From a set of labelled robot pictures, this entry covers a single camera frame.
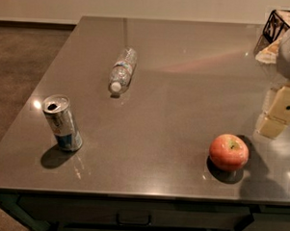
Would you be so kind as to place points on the silver blue energy drink can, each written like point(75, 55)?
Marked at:
point(56, 109)

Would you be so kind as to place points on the dark cabinet drawer with handle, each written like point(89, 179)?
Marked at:
point(133, 212)

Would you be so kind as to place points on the clear plastic water bottle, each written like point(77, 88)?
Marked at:
point(121, 74)

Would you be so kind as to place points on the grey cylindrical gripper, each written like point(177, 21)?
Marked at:
point(279, 113)

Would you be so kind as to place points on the red apple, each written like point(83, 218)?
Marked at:
point(228, 152)

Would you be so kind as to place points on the black wire basket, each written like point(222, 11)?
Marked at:
point(277, 24)

